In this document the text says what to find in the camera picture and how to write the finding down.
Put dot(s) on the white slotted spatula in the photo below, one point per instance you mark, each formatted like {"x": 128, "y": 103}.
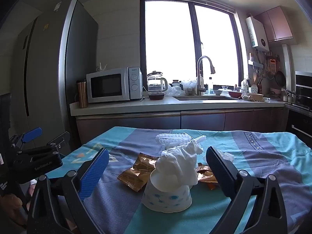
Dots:
{"x": 254, "y": 87}

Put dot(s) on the kitchen sink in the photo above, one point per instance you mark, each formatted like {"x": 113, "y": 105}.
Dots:
{"x": 207, "y": 98}

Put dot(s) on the white foam net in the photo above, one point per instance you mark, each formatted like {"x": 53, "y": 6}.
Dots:
{"x": 170, "y": 139}

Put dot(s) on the pink upper cabinet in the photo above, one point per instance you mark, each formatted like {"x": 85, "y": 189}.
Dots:
{"x": 277, "y": 24}

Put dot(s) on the white figurine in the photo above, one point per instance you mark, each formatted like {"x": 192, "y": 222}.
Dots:
{"x": 101, "y": 67}

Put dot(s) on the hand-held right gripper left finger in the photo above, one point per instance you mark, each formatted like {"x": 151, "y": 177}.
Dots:
{"x": 95, "y": 173}

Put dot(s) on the black frying pan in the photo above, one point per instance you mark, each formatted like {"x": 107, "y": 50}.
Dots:
{"x": 280, "y": 78}

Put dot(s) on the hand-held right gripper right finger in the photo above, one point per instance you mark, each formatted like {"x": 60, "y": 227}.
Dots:
{"x": 219, "y": 173}

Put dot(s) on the dark framed window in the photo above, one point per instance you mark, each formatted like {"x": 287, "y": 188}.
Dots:
{"x": 170, "y": 41}

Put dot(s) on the dark kitchen counter cabinet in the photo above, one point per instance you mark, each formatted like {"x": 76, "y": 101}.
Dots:
{"x": 195, "y": 121}

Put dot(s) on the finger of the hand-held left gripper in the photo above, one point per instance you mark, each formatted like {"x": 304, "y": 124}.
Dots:
{"x": 31, "y": 133}
{"x": 59, "y": 140}

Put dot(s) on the gold snack wrapper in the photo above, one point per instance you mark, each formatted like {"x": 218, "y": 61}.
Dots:
{"x": 204, "y": 175}
{"x": 134, "y": 175}

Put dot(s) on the crumpled clear plastic bag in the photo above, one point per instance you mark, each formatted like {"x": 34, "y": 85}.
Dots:
{"x": 175, "y": 91}

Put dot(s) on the steel kitchen faucet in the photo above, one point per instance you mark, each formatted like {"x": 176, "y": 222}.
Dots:
{"x": 200, "y": 78}

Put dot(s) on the white bowl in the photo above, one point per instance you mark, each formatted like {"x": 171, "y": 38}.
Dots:
{"x": 217, "y": 92}

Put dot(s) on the clear dish soap bottle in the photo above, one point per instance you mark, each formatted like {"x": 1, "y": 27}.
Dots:
{"x": 210, "y": 86}

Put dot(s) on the large white tissue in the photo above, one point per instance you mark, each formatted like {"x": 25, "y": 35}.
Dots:
{"x": 180, "y": 165}

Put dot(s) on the white microwave oven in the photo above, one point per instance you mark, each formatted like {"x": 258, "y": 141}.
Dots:
{"x": 107, "y": 85}

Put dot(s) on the beige rectangular dish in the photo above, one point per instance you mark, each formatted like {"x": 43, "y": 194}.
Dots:
{"x": 254, "y": 97}

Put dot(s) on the grey wall shelf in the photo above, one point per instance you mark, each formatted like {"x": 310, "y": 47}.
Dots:
{"x": 256, "y": 64}

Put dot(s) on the small white tissue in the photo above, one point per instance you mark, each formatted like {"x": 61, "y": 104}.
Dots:
{"x": 225, "y": 155}

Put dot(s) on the dark red lidded container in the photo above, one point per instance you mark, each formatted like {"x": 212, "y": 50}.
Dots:
{"x": 156, "y": 96}

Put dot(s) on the person's left hand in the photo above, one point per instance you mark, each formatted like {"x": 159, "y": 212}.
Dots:
{"x": 12, "y": 207}

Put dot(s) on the blue purple tablecloth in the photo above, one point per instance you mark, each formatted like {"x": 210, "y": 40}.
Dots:
{"x": 256, "y": 165}

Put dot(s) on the grey refrigerator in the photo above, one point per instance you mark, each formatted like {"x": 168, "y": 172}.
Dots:
{"x": 48, "y": 65}

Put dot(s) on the black built-in oven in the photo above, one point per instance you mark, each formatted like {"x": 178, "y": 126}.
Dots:
{"x": 302, "y": 126}

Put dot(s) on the white dotted paper cup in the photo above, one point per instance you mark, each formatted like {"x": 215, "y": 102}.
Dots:
{"x": 165, "y": 197}

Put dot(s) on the copper thermos mug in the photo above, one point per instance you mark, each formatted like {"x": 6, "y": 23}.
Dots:
{"x": 82, "y": 95}

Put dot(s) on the white water heater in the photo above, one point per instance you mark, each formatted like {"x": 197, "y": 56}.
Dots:
{"x": 257, "y": 34}

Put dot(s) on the white plastic bag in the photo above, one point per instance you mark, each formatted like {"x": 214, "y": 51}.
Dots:
{"x": 189, "y": 86}

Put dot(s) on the red bowl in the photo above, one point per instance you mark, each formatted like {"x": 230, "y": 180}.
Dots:
{"x": 236, "y": 94}

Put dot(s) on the glass electric kettle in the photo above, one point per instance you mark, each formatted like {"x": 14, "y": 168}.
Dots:
{"x": 156, "y": 84}

